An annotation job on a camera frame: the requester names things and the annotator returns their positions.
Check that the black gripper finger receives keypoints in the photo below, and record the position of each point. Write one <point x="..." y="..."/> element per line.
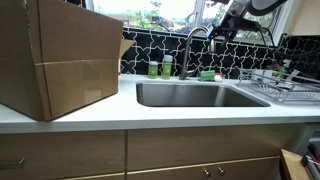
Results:
<point x="226" y="37"/>
<point x="213" y="32"/>

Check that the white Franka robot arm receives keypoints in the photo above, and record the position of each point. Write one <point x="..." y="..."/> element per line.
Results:
<point x="266" y="5"/>

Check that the green sponge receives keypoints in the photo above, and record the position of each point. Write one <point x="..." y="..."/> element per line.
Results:
<point x="207" y="75"/>

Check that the brown cardboard box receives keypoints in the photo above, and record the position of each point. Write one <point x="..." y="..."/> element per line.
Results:
<point x="66" y="56"/>

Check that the stainless steel sink basin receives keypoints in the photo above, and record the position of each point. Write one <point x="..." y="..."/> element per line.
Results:
<point x="186" y="95"/>

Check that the tall green soap bottle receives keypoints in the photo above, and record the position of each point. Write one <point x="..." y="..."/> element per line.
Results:
<point x="167" y="68"/>

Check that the purple flower plant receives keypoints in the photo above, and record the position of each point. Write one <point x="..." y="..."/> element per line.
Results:
<point x="276" y="68"/>

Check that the wide wooden cabinet drawer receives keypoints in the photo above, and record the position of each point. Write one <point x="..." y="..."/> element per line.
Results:
<point x="206" y="146"/>

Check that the kitchen window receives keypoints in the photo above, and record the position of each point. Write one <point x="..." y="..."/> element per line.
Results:
<point x="166" y="11"/>

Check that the metal cabinet knob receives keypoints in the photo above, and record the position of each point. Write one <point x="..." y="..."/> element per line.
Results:
<point x="221" y="170"/>
<point x="206" y="172"/>

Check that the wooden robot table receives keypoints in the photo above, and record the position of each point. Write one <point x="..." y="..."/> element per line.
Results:
<point x="293" y="166"/>

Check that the brushed steel gooseneck faucet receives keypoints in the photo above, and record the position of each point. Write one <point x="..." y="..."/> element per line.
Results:
<point x="185" y="56"/>

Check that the short green soap bottle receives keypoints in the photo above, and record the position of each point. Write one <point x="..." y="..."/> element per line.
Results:
<point x="153" y="70"/>

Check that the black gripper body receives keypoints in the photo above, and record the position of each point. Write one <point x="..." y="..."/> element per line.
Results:
<point x="238" y="24"/>

